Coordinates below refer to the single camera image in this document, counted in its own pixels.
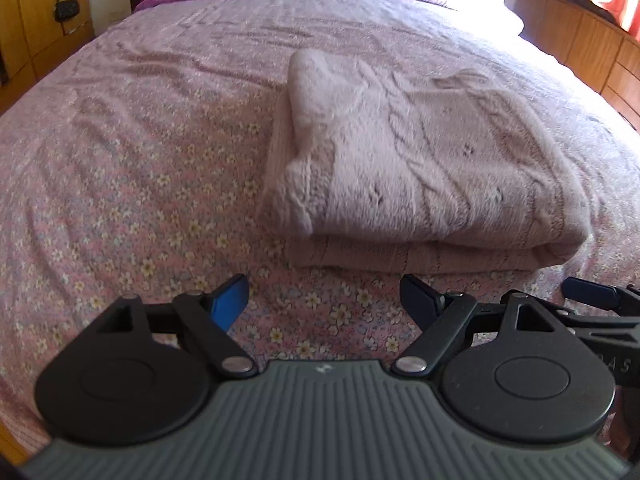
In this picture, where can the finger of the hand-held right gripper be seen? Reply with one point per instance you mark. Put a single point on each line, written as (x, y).
(587, 292)

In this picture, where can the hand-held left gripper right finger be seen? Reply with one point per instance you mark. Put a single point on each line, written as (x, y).
(420, 302)

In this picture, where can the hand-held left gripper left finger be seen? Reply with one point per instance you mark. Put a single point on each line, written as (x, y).
(230, 302)

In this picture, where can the pink floral bed sheet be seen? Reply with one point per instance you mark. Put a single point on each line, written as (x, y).
(125, 160)

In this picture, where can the wooden dresser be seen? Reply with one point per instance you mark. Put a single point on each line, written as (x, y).
(590, 45)

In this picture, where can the dark cloth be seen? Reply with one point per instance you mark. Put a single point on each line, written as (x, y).
(585, 4)

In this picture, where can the black hanging purse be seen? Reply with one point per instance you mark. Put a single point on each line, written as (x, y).
(67, 10)

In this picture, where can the wooden wardrobe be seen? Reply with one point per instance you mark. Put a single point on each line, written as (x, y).
(35, 20)

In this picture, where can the wall socket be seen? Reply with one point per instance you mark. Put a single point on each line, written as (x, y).
(116, 15)

